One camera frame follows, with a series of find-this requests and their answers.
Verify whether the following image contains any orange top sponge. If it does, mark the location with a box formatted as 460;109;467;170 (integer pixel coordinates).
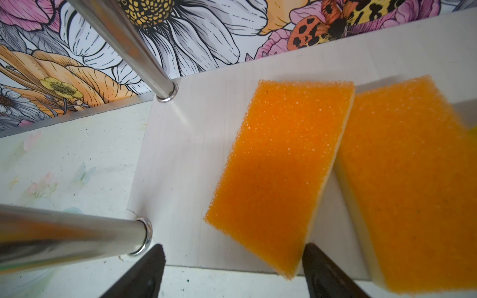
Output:
335;75;477;294

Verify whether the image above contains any white two-tier shelf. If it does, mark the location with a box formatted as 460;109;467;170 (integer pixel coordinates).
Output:
1;8;477;273

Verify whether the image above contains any orange sponge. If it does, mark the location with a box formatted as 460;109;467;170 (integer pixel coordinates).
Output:
204;80;356;279
335;75;477;294

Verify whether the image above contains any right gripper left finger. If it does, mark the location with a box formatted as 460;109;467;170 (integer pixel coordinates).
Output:
101;244;166;298

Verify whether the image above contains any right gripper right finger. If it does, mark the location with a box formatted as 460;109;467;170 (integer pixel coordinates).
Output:
302;243;370;298

